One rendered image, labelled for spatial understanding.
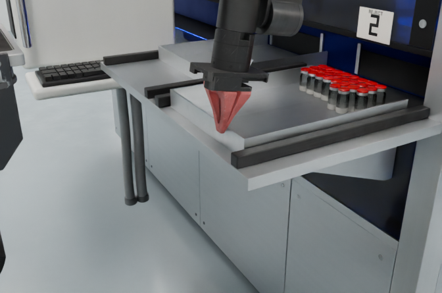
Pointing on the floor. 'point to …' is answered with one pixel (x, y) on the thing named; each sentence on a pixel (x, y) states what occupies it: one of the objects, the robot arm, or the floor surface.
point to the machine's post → (423, 198)
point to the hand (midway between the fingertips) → (221, 127)
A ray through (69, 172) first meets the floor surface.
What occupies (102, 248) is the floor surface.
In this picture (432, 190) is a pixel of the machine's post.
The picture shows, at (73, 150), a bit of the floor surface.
